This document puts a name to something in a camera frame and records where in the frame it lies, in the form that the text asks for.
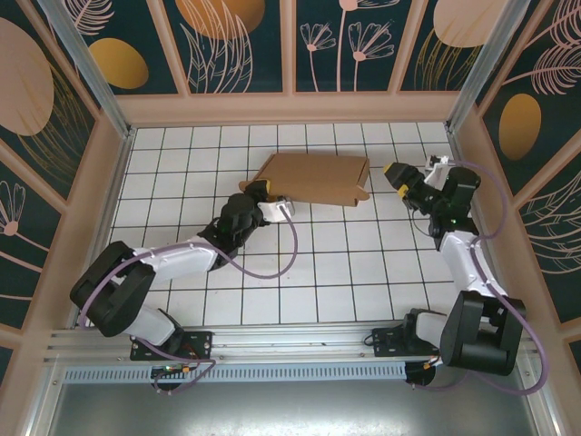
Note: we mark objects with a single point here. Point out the brown cardboard mailer box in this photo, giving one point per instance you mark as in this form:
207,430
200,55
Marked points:
318,179

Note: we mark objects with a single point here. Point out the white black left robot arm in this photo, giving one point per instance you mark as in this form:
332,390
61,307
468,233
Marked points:
181,259

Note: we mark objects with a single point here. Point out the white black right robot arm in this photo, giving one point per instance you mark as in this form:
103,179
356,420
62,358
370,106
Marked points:
467,263

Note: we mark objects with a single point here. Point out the dark panel with pink fern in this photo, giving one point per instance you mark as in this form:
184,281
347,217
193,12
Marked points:
558,254

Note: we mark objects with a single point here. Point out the dark panel with pink oval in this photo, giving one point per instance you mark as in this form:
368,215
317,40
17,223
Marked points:
436,59

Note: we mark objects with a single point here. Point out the dark panel with feather and oval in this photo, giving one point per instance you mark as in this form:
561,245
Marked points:
544,113

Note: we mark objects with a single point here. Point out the dark panel with orange circle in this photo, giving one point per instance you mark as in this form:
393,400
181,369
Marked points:
268,54

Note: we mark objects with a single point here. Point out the dark panel with pink flowers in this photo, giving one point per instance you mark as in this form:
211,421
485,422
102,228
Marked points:
363,13

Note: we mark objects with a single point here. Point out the dark panel with orange oval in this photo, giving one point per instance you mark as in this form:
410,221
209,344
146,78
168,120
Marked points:
118,63

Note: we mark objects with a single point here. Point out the grey metal sheet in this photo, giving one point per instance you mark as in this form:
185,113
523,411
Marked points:
290,409

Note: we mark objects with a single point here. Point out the dark panel with large pink disc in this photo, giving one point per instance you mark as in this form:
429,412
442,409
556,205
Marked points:
45,136

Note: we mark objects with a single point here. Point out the dark panel with small flower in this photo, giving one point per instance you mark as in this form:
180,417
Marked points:
22,254

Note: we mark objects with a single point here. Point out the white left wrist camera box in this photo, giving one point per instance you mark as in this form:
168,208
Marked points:
274,210

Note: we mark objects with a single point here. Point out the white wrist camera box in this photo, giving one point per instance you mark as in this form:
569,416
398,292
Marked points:
274,210
438,170

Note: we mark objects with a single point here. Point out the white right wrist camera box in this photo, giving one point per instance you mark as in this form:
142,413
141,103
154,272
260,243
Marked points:
438,170

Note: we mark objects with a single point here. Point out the aluminium side rail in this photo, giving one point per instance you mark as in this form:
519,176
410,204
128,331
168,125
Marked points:
458,154
117,181

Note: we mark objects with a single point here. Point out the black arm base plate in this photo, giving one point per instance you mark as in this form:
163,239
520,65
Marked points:
386,345
199,340

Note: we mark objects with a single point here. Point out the aluminium frame post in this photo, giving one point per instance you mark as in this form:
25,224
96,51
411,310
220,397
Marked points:
91,68
481,68

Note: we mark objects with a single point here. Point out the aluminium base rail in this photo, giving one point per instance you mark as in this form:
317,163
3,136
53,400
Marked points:
290,338

